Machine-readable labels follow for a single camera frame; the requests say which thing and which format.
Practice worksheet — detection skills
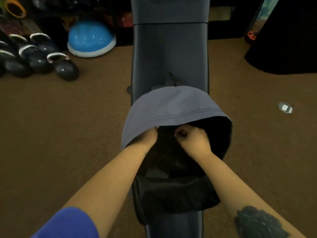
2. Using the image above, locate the person's right forearm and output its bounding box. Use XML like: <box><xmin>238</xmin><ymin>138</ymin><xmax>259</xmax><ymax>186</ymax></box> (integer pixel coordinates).
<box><xmin>196</xmin><ymin>152</ymin><xmax>307</xmax><ymax>238</ymax></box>

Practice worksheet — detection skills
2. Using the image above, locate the small silver oval object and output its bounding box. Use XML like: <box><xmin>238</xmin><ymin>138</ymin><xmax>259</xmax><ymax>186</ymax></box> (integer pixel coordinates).
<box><xmin>277</xmin><ymin>102</ymin><xmax>294</xmax><ymax>114</ymax></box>

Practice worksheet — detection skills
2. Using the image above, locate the row of black kettlebells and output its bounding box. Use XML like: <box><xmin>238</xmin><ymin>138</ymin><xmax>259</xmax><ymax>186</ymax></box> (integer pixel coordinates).
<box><xmin>0</xmin><ymin>32</ymin><xmax>80</xmax><ymax>81</ymax></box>

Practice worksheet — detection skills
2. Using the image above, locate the yellow ring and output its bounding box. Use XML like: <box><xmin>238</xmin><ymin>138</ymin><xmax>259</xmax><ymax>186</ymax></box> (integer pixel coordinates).
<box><xmin>4</xmin><ymin>0</ymin><xmax>27</xmax><ymax>19</ymax></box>

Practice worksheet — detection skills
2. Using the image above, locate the orange and black object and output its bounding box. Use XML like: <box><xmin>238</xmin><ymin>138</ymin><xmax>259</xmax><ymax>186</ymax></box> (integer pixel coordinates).
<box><xmin>246</xmin><ymin>30</ymin><xmax>259</xmax><ymax>43</ymax></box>

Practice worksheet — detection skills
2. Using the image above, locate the dark blue padded workout bench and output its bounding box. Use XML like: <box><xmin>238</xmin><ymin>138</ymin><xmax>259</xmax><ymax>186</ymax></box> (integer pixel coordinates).
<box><xmin>127</xmin><ymin>0</ymin><xmax>211</xmax><ymax>238</ymax></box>

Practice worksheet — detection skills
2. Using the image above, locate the grey shirt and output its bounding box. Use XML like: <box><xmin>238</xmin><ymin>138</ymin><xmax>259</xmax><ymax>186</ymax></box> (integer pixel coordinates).
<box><xmin>121</xmin><ymin>86</ymin><xmax>233</xmax><ymax>160</ymax></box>

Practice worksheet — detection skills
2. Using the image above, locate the person's blue sleeve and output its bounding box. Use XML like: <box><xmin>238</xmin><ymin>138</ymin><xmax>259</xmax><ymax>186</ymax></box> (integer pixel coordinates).
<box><xmin>31</xmin><ymin>207</ymin><xmax>100</xmax><ymax>238</ymax></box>

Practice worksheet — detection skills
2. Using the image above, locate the black draped cloth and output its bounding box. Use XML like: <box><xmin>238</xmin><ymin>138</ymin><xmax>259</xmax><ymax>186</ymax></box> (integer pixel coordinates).
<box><xmin>244</xmin><ymin>0</ymin><xmax>317</xmax><ymax>75</ymax></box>

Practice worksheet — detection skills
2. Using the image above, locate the black garment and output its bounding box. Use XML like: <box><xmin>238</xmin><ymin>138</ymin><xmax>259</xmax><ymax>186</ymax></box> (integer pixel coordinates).
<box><xmin>131</xmin><ymin>126</ymin><xmax>221</xmax><ymax>225</ymax></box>

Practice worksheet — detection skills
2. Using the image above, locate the person's left hand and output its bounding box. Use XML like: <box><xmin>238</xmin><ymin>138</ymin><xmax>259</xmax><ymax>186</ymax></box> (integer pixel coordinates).
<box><xmin>127</xmin><ymin>126</ymin><xmax>158</xmax><ymax>153</ymax></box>

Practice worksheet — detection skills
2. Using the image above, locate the person's left forearm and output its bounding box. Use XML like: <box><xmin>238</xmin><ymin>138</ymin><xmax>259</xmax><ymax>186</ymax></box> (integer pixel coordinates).
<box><xmin>62</xmin><ymin>144</ymin><xmax>149</xmax><ymax>238</ymax></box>

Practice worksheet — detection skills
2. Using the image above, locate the blue half balance ball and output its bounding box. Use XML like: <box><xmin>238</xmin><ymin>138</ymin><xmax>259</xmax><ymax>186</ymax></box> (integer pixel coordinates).
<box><xmin>67</xmin><ymin>20</ymin><xmax>117</xmax><ymax>58</ymax></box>

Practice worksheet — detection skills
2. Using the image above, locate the person's right hand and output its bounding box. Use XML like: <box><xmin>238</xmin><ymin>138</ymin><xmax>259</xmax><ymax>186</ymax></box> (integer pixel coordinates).
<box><xmin>174</xmin><ymin>125</ymin><xmax>212</xmax><ymax>158</ymax></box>

